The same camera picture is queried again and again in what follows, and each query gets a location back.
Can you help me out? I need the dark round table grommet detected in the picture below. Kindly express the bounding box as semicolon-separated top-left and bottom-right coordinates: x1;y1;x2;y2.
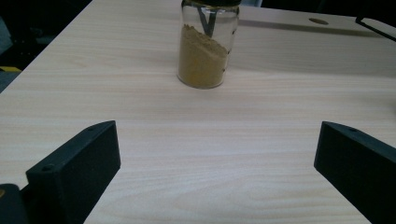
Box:
307;17;330;26

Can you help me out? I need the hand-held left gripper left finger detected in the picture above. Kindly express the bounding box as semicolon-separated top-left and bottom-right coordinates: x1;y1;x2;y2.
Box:
25;120;121;224

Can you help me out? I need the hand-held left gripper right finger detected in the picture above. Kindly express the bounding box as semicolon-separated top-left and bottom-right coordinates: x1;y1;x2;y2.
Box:
313;120;396;224

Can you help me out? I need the glass jar of brown powder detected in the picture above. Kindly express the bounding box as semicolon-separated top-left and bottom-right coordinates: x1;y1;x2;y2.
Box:
177;0;242;91

